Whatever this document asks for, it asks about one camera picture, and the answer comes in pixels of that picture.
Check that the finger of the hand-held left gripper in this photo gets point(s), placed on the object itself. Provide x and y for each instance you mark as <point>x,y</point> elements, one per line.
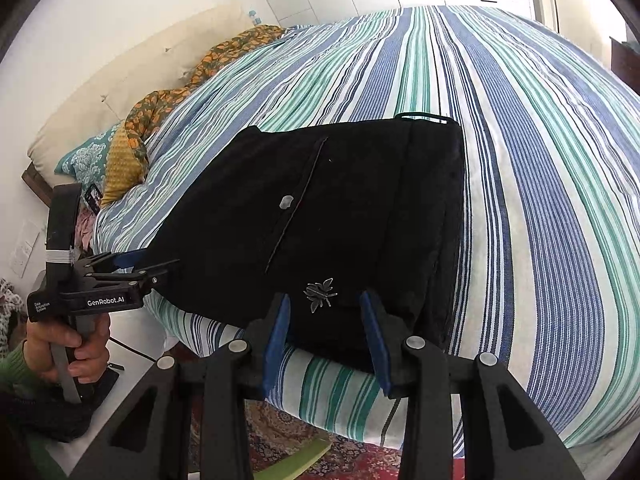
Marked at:
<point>125,259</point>
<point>150,270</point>

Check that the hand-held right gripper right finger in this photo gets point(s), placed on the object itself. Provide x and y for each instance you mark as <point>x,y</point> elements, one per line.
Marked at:
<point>377,345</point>

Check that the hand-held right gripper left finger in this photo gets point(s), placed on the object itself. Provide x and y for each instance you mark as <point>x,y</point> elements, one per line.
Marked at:
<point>277,340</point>

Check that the black pants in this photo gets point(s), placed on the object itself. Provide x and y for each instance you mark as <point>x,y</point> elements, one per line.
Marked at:
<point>350,210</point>

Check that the person's left forearm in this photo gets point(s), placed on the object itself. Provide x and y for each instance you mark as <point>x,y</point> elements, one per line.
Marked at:
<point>17,370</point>

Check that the person's left hand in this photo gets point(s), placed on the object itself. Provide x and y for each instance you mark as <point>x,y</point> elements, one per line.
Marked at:
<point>92,355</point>

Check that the pink cloth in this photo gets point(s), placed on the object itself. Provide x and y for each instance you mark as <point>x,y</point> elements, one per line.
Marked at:
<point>86,230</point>

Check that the white floral cloth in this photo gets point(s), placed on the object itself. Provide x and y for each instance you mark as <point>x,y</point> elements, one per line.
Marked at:
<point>10,310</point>

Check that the small black packet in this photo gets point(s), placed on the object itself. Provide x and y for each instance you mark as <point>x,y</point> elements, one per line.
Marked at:
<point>93,197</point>

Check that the mustard dotted cushion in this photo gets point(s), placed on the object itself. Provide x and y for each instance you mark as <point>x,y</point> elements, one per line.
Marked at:
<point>120,170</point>

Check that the red patterned rug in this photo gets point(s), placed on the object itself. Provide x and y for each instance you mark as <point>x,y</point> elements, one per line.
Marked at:
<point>280,430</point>

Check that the teal patterned pillow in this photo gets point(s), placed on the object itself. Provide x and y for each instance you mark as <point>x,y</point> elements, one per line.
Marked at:
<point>82,157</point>

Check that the light green flat object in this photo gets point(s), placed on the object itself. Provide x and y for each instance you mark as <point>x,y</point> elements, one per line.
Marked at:
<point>295,457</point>

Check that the dark knit garment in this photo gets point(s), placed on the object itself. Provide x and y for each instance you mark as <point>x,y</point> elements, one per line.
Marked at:
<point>45,417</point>

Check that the orange floral green blanket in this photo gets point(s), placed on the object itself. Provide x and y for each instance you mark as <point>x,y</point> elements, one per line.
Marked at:
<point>160,105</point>

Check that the cream padded headboard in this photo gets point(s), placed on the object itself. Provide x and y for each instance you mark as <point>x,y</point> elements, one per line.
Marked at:
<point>125,70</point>

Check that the striped blue green bedspread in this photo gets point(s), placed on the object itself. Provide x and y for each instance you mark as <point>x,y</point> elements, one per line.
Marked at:
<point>525,185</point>

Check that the dark wooden furniture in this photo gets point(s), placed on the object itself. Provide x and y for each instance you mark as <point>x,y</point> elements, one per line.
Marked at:
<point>622,60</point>

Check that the wooden bed frame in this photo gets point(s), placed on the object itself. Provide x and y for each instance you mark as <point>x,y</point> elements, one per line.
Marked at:
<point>37,185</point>

